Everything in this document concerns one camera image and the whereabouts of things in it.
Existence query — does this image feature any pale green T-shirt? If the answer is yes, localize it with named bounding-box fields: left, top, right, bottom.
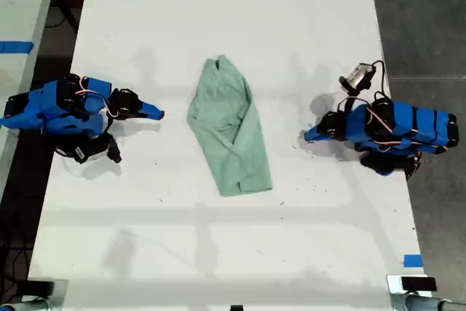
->
left=186, top=54, right=275, bottom=198

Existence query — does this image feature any grey camera box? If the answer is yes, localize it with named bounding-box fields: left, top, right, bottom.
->
left=345, top=63, right=376, bottom=90

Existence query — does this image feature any short blue tape strip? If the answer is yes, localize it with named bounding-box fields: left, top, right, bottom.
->
left=403, top=253, right=424, bottom=268

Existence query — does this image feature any black box on metal plate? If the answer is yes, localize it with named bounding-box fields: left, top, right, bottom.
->
left=386, top=274, right=438, bottom=296

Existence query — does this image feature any black camera cable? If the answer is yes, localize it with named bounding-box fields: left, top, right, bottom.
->
left=369, top=59, right=392, bottom=103

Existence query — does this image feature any black floor cable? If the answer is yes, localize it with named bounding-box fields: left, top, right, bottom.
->
left=44, top=4, right=80, bottom=32

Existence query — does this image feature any long blue tape strip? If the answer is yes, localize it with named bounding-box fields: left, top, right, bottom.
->
left=0, top=41, right=36, bottom=55

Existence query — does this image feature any black camera box white label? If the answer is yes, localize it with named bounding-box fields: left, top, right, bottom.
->
left=71, top=132, right=123, bottom=165

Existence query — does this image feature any black box on clear plate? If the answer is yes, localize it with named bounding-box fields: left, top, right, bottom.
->
left=16, top=278, right=69, bottom=299

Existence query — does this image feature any black camera stalk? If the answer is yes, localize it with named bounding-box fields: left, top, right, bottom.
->
left=337, top=76, right=360, bottom=113

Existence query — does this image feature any white side table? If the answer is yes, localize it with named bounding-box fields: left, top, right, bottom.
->
left=0, top=0, right=62, bottom=195

